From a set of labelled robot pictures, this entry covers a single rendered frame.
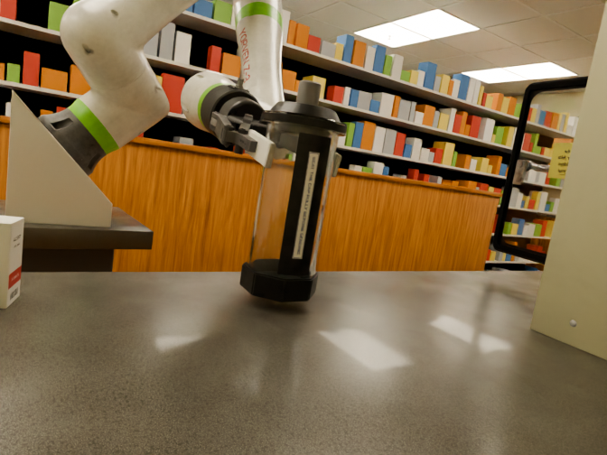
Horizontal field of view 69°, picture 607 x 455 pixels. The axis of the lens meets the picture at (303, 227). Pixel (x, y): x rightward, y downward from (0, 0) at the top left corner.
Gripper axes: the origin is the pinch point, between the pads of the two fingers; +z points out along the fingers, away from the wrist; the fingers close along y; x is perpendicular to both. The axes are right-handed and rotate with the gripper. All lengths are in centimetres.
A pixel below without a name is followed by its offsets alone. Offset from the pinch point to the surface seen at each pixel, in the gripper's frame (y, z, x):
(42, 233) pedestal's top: -26, -37, 30
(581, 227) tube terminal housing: 33.4, 20.4, -1.0
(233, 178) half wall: 70, -170, 55
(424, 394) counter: 1.3, 29.1, 13.1
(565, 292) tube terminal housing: 33.3, 22.6, 7.8
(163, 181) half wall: 32, -169, 61
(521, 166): 66, -11, -3
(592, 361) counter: 30.5, 30.1, 12.9
